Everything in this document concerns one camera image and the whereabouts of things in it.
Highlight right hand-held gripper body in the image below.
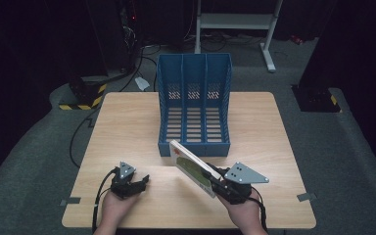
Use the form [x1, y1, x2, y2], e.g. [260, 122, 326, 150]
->
[209, 162, 270, 206]

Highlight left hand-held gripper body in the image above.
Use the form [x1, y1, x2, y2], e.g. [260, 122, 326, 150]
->
[110, 161, 142, 200]

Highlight blue plastic file rack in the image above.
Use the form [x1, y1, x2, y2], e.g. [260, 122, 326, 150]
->
[156, 52, 234, 158]

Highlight person's right hand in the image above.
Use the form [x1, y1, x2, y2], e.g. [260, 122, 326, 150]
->
[218, 188, 262, 230]

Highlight grey tape strip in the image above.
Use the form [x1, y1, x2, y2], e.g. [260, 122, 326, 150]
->
[296, 192, 317, 203]
[60, 197, 82, 207]

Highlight black yellow striped base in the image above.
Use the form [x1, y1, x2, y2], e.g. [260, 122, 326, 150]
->
[58, 76, 109, 112]

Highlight white paper scrap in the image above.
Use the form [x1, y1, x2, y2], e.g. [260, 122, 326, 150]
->
[133, 76, 151, 92]

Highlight black base with yellow mark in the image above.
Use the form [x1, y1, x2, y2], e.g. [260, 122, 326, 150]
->
[291, 83, 343, 114]

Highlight white metal stand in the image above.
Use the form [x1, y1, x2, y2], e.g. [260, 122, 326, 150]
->
[194, 0, 284, 73]

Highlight dark equipment rack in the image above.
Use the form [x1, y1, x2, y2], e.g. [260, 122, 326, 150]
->
[84, 0, 142, 74]

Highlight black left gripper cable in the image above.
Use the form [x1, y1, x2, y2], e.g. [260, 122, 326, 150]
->
[91, 166, 118, 233]

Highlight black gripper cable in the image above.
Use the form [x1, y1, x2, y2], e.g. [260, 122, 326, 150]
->
[250, 186, 269, 232]
[91, 166, 118, 233]

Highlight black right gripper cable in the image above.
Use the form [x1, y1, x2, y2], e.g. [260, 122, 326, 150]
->
[250, 186, 269, 232]

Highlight black floor cable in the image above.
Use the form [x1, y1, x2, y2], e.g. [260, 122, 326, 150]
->
[69, 107, 102, 169]

